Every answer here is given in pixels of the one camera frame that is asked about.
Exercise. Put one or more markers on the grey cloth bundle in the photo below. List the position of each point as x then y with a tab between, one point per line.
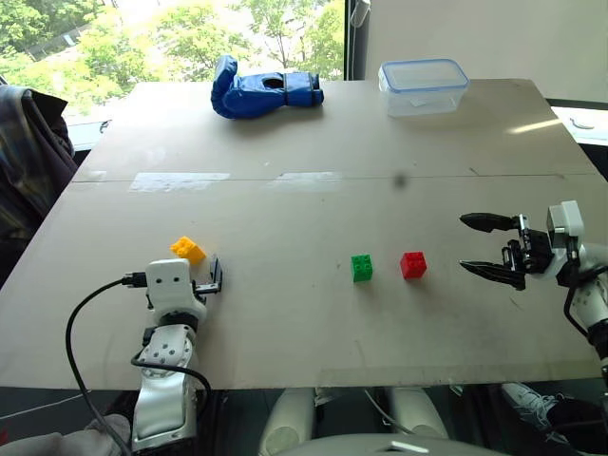
62	439

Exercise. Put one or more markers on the green toy brick cube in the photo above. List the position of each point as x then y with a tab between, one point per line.
362	269

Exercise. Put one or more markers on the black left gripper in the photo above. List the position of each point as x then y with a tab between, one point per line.
209	288

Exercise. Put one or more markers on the grey curved robot torso edge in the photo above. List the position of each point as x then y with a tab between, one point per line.
394	446

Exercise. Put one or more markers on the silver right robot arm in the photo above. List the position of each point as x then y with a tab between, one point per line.
594	304

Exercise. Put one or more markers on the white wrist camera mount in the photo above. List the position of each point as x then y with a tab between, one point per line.
168	285
567	221

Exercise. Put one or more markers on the clear blue-rimmed plastic container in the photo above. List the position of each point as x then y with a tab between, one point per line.
423	90

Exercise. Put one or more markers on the red toy brick cube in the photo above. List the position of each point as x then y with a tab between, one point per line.
412	265

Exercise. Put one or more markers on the white sneaker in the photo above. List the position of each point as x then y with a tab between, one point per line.
532	406

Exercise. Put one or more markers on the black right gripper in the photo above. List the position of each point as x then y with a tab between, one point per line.
534	252

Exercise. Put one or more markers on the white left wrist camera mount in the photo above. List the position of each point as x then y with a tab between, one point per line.
168	285

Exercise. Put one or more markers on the white rounded shell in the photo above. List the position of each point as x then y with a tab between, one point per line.
418	411
285	423

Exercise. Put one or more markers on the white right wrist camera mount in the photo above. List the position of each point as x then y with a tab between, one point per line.
567	221

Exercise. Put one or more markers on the yellow toy brick cube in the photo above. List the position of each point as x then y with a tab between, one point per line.
187	249

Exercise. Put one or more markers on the small white curved object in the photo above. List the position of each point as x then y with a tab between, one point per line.
582	124

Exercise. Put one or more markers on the blue boxing glove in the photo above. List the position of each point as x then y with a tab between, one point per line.
256	95

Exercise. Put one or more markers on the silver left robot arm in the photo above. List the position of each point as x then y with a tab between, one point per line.
161	408

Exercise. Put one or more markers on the dark plaid jacket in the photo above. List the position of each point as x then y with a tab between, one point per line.
28	161

